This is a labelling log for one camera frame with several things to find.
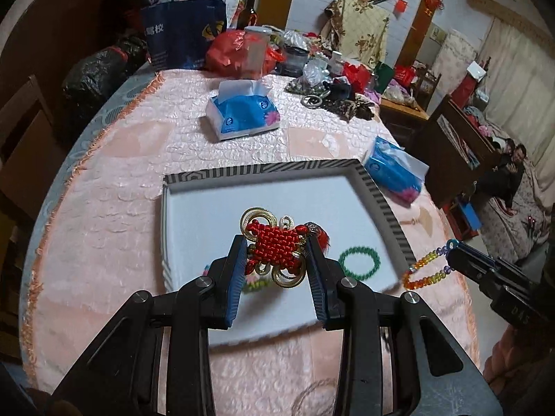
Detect pink quilted tablecloth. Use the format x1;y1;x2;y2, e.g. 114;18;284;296
21;68;480;416

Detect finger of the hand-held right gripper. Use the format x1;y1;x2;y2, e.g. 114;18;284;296
451;241;510;271
446;251;535;301

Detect leopard print scarf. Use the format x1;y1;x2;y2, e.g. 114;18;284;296
323;97;376;121

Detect floral beige cloth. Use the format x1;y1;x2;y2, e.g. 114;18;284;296
323;0;391;68

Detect red knot ornament gold rings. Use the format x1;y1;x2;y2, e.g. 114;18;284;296
238;207;331;289

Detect rainbow bead bracelet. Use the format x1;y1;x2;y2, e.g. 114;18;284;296
402;239;461;291

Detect white tray striped rim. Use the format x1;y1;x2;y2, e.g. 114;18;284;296
160;159;415;349

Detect blue tissue pack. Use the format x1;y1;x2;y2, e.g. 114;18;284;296
363;136;430;207
205;79;282;142

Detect dark glass pot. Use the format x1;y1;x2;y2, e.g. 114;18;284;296
281;45;310;75

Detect wooden chair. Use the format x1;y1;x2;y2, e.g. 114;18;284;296
0;75;67;230

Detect red plastic bag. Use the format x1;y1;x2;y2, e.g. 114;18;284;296
205;29;288;77

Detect dark blue shopping bag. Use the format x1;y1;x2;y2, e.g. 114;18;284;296
140;0;229;70

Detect small red gift bag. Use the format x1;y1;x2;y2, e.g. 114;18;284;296
392;65;416;88

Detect dark glass bottle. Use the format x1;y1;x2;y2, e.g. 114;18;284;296
236;0;259;31

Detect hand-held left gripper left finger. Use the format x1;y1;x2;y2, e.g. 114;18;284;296
45;234;248;416

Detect clear plastic bag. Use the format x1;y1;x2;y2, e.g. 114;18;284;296
303;58;333;88

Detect beige curtain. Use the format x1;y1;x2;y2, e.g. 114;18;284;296
469;0;555;111

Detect blue plastic stool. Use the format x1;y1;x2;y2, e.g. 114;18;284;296
459;202;482;237

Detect green bead bracelet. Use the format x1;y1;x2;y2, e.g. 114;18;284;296
338;246;383;279

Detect clear plastic jar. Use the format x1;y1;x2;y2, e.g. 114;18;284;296
242;26;272;80

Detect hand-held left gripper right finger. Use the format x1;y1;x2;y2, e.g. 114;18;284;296
303;235;504;416

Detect dark wooden bed frame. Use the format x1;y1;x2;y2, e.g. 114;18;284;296
420;93;504;209

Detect thin brown cord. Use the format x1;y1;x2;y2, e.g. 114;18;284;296
291;378;344;416

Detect floral bed sheet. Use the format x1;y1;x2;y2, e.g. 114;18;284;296
477;156;555;266

